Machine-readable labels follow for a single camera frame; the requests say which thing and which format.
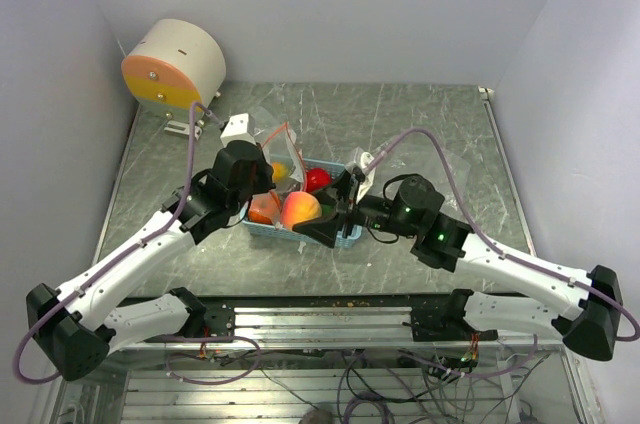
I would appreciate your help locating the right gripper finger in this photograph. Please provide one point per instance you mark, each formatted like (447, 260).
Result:
(329, 233)
(342, 190)

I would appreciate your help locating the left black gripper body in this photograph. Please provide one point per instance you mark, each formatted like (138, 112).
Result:
(260, 183)

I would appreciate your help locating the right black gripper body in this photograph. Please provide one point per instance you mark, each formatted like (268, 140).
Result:
(376, 211)

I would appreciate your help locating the red apple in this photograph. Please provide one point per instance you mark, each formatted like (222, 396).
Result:
(316, 179)

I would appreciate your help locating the pink yellow peach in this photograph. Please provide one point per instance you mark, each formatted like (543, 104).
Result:
(299, 207)

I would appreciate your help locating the clear orange zip bag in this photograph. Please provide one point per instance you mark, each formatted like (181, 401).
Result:
(278, 142)

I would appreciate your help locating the orange green mango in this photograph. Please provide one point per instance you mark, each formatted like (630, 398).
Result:
(280, 172)

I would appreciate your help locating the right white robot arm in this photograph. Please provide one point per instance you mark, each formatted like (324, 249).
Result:
(580, 308)

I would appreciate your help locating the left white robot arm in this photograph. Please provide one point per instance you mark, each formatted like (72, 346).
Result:
(81, 322)

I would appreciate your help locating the green lime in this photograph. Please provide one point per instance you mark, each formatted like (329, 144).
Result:
(329, 209)

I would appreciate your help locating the light blue plastic basket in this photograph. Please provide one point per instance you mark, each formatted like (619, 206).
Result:
(334, 169)

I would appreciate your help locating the round drawer cabinet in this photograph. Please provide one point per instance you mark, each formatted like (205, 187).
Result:
(175, 64)

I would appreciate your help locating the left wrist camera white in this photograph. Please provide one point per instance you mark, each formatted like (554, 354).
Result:
(239, 127)

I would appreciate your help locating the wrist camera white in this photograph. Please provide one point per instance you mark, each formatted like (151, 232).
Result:
(358, 165)
(239, 127)

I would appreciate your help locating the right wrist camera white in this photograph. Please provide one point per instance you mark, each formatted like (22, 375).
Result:
(358, 165)

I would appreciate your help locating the white bracket on table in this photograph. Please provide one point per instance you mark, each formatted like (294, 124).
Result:
(181, 129)

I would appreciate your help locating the aluminium rail frame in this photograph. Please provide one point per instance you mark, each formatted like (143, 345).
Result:
(375, 359)

